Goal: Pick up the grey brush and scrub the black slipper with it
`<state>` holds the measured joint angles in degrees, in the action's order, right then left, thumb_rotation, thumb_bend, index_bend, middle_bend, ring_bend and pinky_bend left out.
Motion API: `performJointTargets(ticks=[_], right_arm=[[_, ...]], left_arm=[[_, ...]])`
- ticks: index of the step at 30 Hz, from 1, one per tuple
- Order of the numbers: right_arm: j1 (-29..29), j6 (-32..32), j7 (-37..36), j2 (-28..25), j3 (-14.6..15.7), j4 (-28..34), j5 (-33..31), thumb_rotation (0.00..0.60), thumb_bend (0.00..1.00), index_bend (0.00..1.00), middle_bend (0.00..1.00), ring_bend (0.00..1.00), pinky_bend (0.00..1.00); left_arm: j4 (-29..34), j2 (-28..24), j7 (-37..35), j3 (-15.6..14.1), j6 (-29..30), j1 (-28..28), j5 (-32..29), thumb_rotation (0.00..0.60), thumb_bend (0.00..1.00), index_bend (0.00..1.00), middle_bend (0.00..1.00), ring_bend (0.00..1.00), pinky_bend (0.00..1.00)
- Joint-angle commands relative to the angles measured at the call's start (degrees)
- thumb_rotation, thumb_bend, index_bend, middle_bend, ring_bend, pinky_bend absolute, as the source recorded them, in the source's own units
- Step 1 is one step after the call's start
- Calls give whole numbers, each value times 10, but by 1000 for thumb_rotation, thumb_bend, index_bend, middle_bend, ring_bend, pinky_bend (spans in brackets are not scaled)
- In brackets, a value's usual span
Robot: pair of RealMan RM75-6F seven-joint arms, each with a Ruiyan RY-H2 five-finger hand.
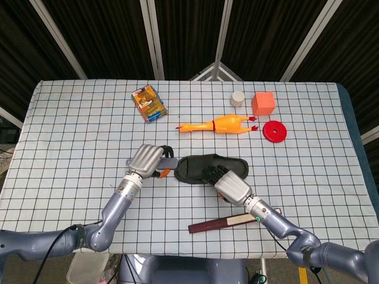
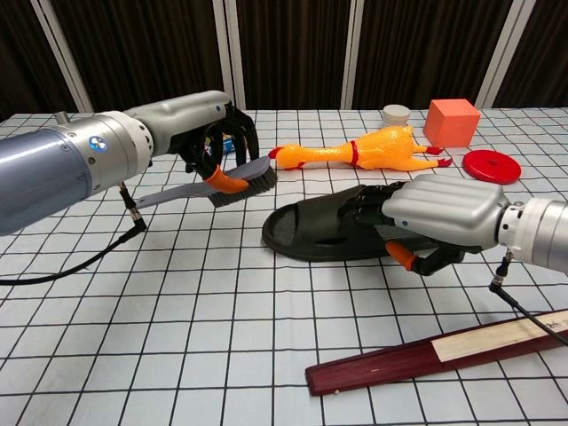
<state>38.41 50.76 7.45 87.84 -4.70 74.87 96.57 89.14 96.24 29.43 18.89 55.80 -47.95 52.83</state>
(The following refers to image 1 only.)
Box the clear plastic container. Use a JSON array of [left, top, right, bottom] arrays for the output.
[[66, 251, 110, 284]]

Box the black slipper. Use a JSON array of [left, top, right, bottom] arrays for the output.
[[174, 153, 249, 186]]

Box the orange snack packet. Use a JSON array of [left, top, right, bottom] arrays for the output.
[[131, 85, 168, 123]]

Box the grey shoehorn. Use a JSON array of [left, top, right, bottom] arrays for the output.
[[125, 157, 179, 169]]

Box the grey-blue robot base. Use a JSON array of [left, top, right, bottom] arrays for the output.
[[118, 253, 248, 284]]

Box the white checkered tablecloth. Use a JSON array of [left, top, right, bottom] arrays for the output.
[[0, 79, 379, 262]]

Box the white metal frame beam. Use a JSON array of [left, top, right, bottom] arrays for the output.
[[29, 0, 88, 80], [213, 0, 235, 67], [139, 0, 165, 80], [280, 0, 344, 82]]

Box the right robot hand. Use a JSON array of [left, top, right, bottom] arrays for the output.
[[202, 164, 255, 206]]

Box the white triangular frame brace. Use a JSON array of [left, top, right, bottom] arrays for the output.
[[189, 61, 244, 82]]

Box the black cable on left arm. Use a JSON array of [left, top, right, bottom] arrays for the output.
[[31, 224, 78, 284]]

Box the orange cube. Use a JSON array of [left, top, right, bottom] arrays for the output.
[[251, 92, 277, 117]]

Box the small white cylindrical jar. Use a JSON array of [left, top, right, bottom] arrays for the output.
[[230, 91, 246, 108]]

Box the yellow rubber chicken toy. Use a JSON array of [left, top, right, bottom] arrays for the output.
[[175, 114, 259, 136]]

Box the red disc with hole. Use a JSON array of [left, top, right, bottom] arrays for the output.
[[262, 120, 288, 144]]

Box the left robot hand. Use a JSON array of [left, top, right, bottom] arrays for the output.
[[128, 144, 175, 180]]

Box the maroon closed folding fan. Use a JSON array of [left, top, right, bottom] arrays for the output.
[[188, 208, 282, 234]]

